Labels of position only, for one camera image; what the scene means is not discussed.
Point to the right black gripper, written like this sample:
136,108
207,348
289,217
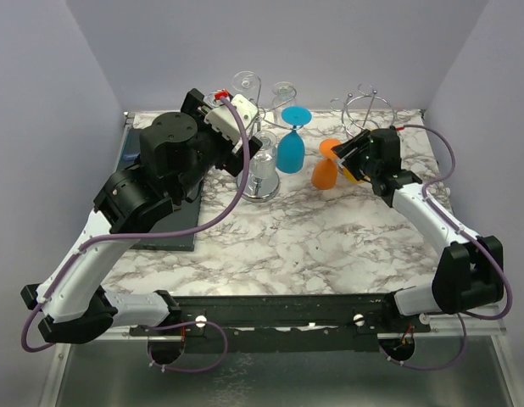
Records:
345,148

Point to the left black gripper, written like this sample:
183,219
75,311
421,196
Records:
231,160

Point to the clear wine glass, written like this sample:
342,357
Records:
263,164
284,96
211,98
247,84

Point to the yellow plastic wine glass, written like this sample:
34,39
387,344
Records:
348,175

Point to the orange plastic wine glass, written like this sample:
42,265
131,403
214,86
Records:
324,175

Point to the blue plastic wine glass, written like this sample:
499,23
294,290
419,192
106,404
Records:
291,149

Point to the chrome swirl wine glass rack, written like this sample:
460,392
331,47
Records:
263,182

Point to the dark grey box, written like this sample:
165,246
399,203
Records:
186,217

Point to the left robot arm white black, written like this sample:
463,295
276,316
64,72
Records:
71,306

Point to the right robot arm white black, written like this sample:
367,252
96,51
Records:
470,267

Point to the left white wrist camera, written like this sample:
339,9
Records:
222,120

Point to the chrome spiral wire rack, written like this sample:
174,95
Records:
364,109

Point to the blue handled screwdriver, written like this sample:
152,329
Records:
129,157

